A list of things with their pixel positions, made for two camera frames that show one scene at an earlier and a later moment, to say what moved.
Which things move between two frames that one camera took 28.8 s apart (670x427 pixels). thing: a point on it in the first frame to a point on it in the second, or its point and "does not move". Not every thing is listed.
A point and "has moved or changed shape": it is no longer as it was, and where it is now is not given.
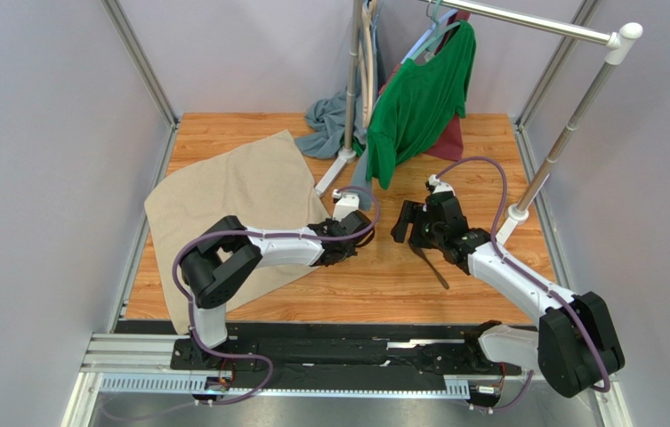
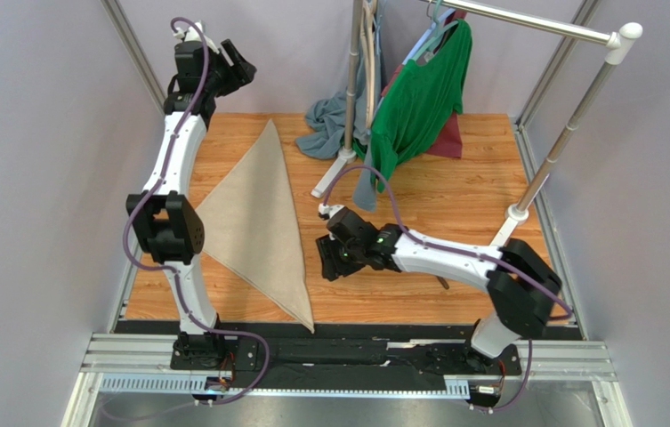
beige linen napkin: [270, 185] has moved or changed shape
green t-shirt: [415, 103] does not move
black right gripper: [405, 221] to [330, 256]
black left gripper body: [347, 253] to [217, 68]
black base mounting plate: [290, 356] does not move
